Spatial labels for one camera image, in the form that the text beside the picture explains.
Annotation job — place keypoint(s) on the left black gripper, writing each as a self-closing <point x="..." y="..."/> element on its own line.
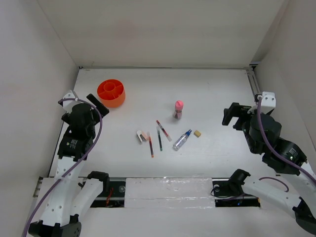
<point x="103" y="111"/>

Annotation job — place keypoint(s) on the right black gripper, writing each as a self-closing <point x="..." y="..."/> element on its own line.
<point x="235" y="109"/>

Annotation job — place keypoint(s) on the white pink mini stapler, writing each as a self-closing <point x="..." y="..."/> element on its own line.
<point x="141" y="136"/>

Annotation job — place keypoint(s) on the pink capped small bottle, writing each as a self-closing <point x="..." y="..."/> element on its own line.
<point x="178" y="109"/>

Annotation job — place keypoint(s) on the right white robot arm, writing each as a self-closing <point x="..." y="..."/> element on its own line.
<point x="262" y="134"/>

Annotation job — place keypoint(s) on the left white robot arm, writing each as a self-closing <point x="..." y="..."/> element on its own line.
<point x="59" y="211"/>

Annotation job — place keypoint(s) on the orange round compartment organizer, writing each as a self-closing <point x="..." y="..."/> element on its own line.
<point x="111" y="93"/>

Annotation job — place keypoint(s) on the tan eraser block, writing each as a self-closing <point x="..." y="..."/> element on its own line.
<point x="197" y="133"/>

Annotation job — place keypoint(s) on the red pen refill left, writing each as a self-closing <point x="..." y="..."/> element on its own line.
<point x="150" y="144"/>

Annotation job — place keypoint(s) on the green pen refill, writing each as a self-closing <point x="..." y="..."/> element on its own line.
<point x="159" y="138"/>

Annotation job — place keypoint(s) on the clear spray bottle blue nozzle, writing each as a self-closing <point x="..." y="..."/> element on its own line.
<point x="182" y="140"/>

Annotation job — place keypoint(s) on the red pen refill with white end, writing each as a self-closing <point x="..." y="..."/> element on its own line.
<point x="164" y="131"/>

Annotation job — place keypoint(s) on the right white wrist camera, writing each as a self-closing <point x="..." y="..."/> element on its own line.
<point x="268" y="103"/>

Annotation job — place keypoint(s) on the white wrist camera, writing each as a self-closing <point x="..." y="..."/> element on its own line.
<point x="69" y="100"/>
<point x="268" y="103"/>

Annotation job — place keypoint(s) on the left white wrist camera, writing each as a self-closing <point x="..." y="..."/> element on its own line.
<point x="69" y="100"/>

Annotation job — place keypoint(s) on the aluminium rail right edge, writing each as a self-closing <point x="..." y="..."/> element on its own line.
<point x="252" y="80"/>

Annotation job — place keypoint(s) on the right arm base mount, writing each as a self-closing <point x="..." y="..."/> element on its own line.
<point x="225" y="197"/>

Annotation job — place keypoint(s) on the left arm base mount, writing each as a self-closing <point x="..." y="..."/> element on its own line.
<point x="113" y="197"/>

